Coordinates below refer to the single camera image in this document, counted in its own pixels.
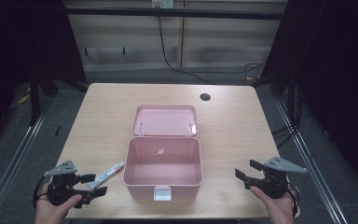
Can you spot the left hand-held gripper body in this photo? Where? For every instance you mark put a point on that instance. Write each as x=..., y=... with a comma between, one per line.
x=62, y=186

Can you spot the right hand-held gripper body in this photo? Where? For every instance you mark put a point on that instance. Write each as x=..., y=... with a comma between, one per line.
x=273, y=185

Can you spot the white ointment tube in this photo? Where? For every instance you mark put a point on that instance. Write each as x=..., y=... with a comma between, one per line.
x=107, y=174

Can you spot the pink plastic box with lid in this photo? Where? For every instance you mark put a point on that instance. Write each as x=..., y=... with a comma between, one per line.
x=163, y=161

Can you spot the person's right hand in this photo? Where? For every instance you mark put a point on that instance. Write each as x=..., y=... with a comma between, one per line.
x=279, y=210

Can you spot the person's left hand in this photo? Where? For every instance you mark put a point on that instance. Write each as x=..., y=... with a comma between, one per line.
x=48, y=213

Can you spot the black round table grommet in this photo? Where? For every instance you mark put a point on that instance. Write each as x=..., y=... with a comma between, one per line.
x=205, y=97

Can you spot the black metal stand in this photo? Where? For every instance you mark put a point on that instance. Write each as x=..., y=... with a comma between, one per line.
x=34, y=102

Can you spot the black curtain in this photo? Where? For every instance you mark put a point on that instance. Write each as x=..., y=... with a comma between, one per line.
x=338, y=77
x=18, y=40

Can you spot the black horizontal metal bar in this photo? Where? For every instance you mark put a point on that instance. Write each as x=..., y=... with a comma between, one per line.
x=167, y=13

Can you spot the aluminium floor rail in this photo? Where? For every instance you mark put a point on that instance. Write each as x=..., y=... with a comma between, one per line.
x=310, y=168
x=12, y=161

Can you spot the white wall socket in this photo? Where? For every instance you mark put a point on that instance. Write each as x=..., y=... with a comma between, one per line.
x=162, y=3

